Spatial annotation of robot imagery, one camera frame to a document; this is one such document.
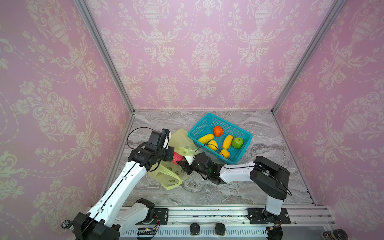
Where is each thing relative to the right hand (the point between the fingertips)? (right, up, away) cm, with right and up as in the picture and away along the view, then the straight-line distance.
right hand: (180, 158), depth 83 cm
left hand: (-4, +5, -6) cm, 9 cm away
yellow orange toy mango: (+30, +8, +16) cm, 34 cm away
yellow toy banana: (+15, +10, +17) cm, 25 cm away
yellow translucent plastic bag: (-5, -4, -13) cm, 14 cm away
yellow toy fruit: (+20, +6, +11) cm, 23 cm away
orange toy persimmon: (+24, +15, +19) cm, 34 cm away
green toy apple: (+35, +8, +12) cm, 38 cm away
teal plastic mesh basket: (+26, +9, +21) cm, 34 cm away
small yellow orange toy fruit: (+26, +2, +8) cm, 28 cm away
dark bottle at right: (+67, -26, -22) cm, 75 cm away
